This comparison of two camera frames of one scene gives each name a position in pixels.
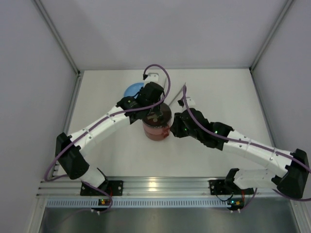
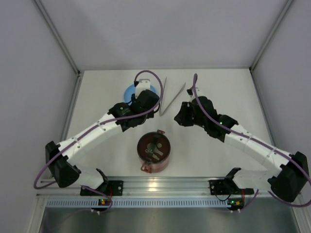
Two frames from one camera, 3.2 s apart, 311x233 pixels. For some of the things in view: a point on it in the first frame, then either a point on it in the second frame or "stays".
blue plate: [132, 89] stays
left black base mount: [115, 188] stays
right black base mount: [221, 187] stays
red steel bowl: [156, 134] -> [153, 166]
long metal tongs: [177, 95] stays
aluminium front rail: [63, 187] stays
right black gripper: [177, 124] -> [185, 111]
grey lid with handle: [153, 120] -> [153, 148]
